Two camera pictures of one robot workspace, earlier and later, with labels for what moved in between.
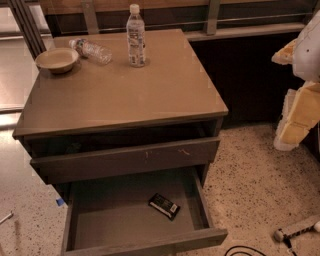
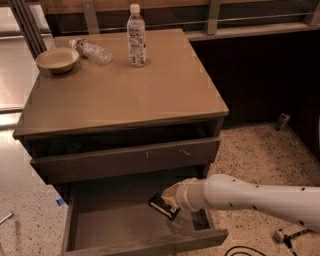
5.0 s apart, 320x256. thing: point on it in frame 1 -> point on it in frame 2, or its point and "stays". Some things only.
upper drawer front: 75,166 stays
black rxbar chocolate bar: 164,206 stays
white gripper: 308,53 -> 183,194
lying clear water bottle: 91,50 stays
